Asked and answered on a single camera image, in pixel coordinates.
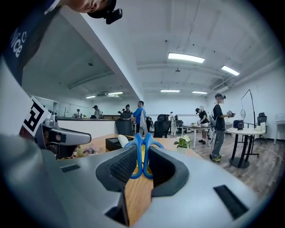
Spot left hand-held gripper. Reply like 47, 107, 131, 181
19, 96, 92, 160

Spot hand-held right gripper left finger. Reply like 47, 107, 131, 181
0, 133, 138, 228

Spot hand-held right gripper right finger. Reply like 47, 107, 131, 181
133, 146, 274, 228

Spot blue-handled scissors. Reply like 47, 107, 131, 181
124, 108, 165, 180

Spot black tray box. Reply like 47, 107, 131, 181
105, 136, 134, 152

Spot small black cube camera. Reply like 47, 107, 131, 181
232, 119, 244, 130

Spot artificial flower bouquet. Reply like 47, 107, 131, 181
71, 144, 84, 159

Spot dark-topped counter partition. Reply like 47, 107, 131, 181
56, 117, 119, 139

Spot small purple flower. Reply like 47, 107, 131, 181
83, 143, 99, 155

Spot white rolled towel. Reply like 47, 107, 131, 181
117, 134, 130, 148

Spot dark grey tall-back chair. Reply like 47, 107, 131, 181
115, 118, 134, 137

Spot white flower potted plant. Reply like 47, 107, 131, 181
173, 134, 192, 155

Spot long dark table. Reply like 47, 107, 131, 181
181, 124, 211, 150

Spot round white table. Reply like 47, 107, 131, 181
225, 127, 267, 169

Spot person's navy shirt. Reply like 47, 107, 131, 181
1, 0, 63, 86

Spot white cabinet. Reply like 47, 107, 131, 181
274, 113, 285, 143

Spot black arc floor stand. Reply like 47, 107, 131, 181
240, 89, 257, 129

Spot person's head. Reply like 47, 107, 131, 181
73, 0, 118, 20

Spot black head-mounted camera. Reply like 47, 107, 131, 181
105, 8, 123, 25

